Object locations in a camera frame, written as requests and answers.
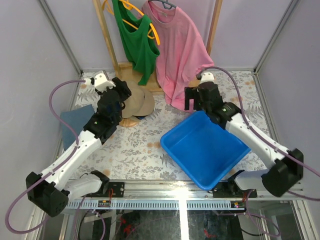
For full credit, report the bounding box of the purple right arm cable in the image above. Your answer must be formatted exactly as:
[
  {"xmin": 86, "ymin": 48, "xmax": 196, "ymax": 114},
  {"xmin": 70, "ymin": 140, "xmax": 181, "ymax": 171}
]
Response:
[{"xmin": 196, "ymin": 66, "xmax": 320, "ymax": 238}]

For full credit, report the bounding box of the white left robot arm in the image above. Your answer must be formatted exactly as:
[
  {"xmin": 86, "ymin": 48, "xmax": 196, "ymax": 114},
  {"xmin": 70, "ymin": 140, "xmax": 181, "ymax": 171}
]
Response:
[{"xmin": 25, "ymin": 72, "xmax": 132, "ymax": 217}]

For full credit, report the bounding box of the yellow clothes hanger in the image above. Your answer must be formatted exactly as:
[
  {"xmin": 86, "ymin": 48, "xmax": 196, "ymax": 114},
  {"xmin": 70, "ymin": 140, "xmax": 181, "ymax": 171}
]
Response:
[{"xmin": 102, "ymin": 0, "xmax": 161, "ymax": 46}]

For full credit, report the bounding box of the pink t-shirt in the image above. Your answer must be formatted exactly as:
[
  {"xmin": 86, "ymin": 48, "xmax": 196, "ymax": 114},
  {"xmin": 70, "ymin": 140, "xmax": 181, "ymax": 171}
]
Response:
[{"xmin": 141, "ymin": 1, "xmax": 214, "ymax": 111}]

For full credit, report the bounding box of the aluminium mounting rail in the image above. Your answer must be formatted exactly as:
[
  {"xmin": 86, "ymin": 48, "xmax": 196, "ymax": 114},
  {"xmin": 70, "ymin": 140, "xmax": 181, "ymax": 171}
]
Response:
[{"xmin": 37, "ymin": 179, "xmax": 306, "ymax": 211}]

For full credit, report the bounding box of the wooden hat stand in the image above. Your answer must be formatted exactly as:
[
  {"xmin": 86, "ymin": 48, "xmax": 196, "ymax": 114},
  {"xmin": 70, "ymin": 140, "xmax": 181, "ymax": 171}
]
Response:
[{"xmin": 119, "ymin": 118, "xmax": 140, "ymax": 128}]

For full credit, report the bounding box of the folded blue denim cloth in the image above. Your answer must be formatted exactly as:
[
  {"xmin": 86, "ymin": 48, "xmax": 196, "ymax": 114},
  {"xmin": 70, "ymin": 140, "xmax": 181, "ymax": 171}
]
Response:
[{"xmin": 60, "ymin": 104, "xmax": 95, "ymax": 150}]

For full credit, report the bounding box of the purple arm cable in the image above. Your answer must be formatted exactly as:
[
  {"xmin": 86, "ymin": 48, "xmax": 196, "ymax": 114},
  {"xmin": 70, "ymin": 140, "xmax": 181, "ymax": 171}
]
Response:
[
  {"xmin": 4, "ymin": 79, "xmax": 107, "ymax": 240},
  {"xmin": 196, "ymin": 66, "xmax": 320, "ymax": 238}
]

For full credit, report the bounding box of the blue plastic bin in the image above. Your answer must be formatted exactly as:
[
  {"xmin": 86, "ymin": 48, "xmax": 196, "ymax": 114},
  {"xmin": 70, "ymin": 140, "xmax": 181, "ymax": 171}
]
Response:
[{"xmin": 160, "ymin": 111, "xmax": 250, "ymax": 191}]

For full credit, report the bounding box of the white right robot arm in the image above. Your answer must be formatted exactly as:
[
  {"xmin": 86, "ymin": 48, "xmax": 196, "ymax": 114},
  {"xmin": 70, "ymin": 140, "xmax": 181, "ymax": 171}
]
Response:
[{"xmin": 184, "ymin": 70, "xmax": 304, "ymax": 198}]

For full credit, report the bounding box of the grey clothes hanger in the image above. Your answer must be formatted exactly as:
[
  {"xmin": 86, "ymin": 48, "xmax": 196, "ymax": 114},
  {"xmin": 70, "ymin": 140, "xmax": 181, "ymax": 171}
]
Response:
[{"xmin": 149, "ymin": 0, "xmax": 177, "ymax": 10}]

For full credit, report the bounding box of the wooden clothes rack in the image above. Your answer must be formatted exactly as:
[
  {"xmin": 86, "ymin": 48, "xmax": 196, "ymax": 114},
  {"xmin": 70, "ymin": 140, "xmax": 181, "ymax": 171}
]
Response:
[{"xmin": 93, "ymin": 0, "xmax": 223, "ymax": 83}]

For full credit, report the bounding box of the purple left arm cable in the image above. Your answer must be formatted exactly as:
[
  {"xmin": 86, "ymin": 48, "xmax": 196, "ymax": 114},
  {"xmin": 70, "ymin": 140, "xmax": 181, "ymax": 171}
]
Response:
[{"xmin": 4, "ymin": 79, "xmax": 107, "ymax": 240}]

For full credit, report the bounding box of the green tank top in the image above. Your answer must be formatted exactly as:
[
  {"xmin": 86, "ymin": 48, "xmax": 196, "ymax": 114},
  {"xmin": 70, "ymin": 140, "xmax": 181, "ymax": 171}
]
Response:
[{"xmin": 112, "ymin": 0, "xmax": 160, "ymax": 86}]

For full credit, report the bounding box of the tan cap black logo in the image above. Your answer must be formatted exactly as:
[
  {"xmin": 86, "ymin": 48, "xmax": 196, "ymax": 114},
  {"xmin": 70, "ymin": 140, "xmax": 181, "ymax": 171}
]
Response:
[{"xmin": 122, "ymin": 81, "xmax": 155, "ymax": 119}]

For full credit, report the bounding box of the blue baseball cap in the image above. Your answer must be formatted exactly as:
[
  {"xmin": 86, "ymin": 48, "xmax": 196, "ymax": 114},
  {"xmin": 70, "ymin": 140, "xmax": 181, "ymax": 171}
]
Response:
[{"xmin": 135, "ymin": 115, "xmax": 147, "ymax": 120}]

